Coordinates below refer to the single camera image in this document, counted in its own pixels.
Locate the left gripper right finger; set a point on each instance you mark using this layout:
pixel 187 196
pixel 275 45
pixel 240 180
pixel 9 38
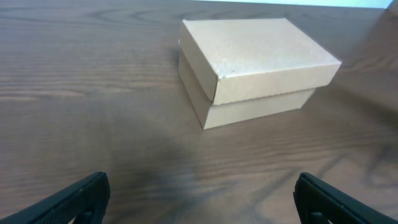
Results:
pixel 317 202

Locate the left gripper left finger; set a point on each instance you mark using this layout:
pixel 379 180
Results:
pixel 84 201

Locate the cardboard box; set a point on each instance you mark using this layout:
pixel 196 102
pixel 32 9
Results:
pixel 240 69

